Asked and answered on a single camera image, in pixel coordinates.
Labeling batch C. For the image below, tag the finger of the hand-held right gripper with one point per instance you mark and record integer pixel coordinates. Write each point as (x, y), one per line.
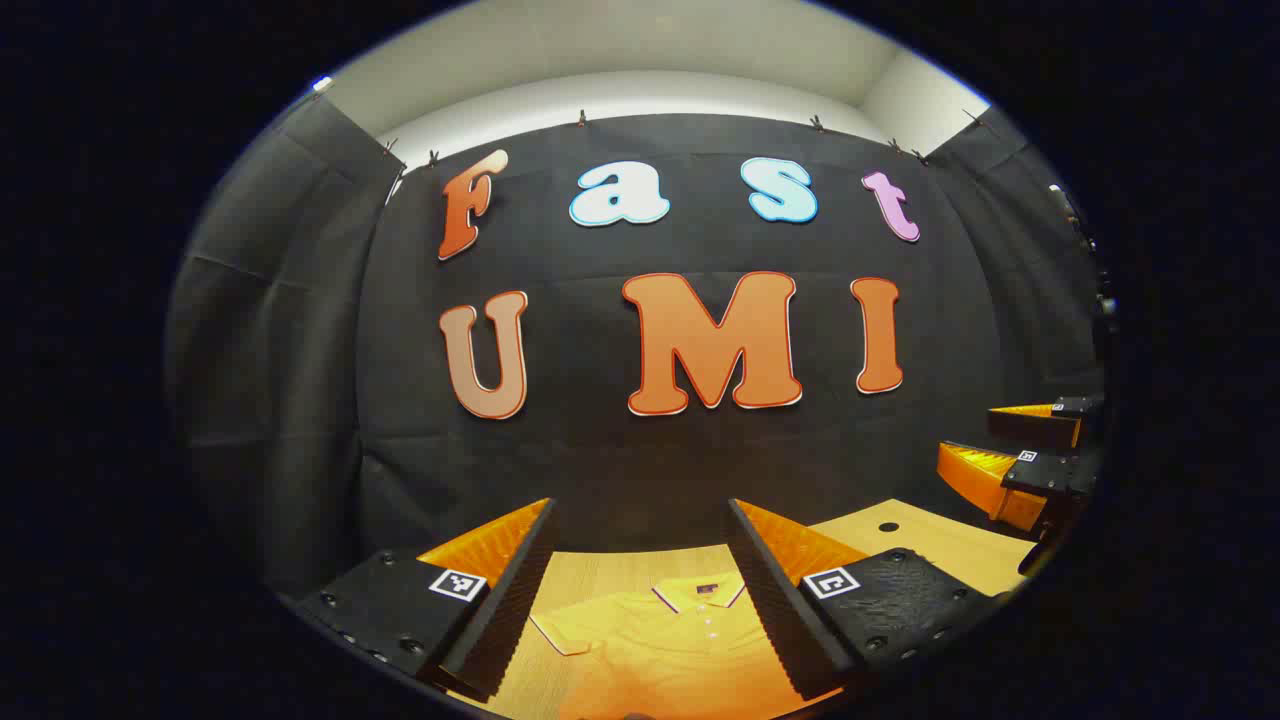
(1040, 425)
(1045, 475)

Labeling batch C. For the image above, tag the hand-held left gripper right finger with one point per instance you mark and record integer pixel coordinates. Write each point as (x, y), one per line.
(775, 600)

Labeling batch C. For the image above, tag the orange T-shirt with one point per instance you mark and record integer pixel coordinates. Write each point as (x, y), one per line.
(660, 650)

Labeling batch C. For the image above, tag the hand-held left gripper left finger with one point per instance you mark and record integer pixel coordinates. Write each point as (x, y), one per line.
(510, 600)

